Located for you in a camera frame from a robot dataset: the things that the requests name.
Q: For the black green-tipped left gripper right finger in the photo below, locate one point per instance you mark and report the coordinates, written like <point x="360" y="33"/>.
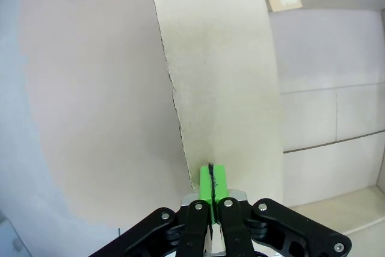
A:
<point x="240" y="233"/>

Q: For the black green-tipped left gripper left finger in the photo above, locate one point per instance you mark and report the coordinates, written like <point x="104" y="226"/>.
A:
<point x="192" y="233"/>

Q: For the brown cardboard box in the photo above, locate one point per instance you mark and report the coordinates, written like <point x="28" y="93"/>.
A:
<point x="222" y="73"/>

